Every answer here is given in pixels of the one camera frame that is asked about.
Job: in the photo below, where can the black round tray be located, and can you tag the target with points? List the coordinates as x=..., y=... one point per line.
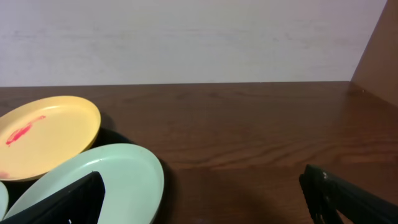
x=106, y=136

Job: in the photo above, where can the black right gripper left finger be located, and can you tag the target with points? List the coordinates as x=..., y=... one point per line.
x=78, y=203

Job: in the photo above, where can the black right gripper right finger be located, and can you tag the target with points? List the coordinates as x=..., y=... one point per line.
x=327, y=196

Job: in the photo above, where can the yellow plate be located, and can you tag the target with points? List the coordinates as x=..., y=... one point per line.
x=40, y=135

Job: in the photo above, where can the light green plate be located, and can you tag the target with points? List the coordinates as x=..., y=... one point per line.
x=133, y=179
x=4, y=200

